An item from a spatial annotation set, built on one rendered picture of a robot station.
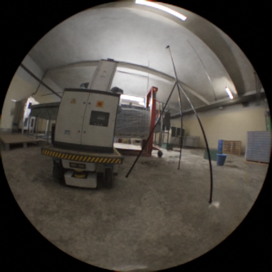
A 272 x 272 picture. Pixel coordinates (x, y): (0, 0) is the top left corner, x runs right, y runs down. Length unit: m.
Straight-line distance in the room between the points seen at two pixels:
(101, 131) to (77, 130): 0.20
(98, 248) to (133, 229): 0.22
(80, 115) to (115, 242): 0.83
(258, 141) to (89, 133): 4.22
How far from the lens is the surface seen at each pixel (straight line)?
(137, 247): 0.49
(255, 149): 3.83
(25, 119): 6.34
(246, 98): 8.25
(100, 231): 0.52
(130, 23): 4.45
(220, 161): 2.31
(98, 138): 0.67
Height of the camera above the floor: 0.47
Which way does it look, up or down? 1 degrees up
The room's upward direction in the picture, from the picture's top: 6 degrees clockwise
